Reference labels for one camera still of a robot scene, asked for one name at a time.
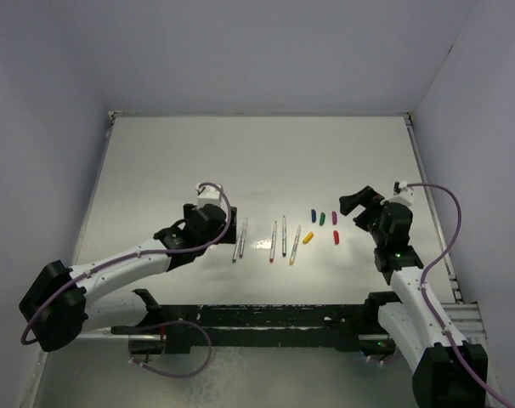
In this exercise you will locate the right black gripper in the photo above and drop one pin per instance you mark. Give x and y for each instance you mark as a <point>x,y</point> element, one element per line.
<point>366,197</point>

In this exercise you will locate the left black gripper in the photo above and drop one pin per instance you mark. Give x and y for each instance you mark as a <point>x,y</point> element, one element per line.
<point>229,236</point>

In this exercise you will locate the green marker pen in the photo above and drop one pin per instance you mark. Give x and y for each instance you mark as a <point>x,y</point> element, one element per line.
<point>237,245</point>

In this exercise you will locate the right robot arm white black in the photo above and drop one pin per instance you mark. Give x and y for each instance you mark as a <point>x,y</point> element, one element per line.
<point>447,370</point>

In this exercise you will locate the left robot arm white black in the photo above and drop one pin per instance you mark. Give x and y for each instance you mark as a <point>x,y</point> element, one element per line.
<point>60,304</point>

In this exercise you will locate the purple marker pen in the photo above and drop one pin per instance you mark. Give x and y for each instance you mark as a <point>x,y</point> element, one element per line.
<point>243,239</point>

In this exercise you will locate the red marker pen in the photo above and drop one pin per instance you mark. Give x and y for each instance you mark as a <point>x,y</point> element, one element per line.
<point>273,242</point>

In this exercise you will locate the yellow pen cap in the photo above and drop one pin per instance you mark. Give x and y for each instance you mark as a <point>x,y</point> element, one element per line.
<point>308,238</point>

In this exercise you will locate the blue marker pen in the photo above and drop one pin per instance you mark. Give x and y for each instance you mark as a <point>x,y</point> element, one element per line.
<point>284,237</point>

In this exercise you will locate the yellow marker pen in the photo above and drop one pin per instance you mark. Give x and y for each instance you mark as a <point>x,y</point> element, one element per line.
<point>295,246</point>

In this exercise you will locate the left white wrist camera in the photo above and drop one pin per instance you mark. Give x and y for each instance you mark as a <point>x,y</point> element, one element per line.
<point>209,194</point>

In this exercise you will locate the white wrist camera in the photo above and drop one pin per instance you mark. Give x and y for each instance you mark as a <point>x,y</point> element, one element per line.
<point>209,194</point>
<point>403,194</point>

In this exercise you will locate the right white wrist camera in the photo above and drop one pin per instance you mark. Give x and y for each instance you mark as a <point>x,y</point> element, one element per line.
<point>403,194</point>

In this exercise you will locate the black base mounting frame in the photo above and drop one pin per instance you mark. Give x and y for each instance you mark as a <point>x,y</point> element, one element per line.
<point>342,327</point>

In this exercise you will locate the aluminium extrusion rail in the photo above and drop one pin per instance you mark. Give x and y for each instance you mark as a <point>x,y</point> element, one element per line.
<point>465,315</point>

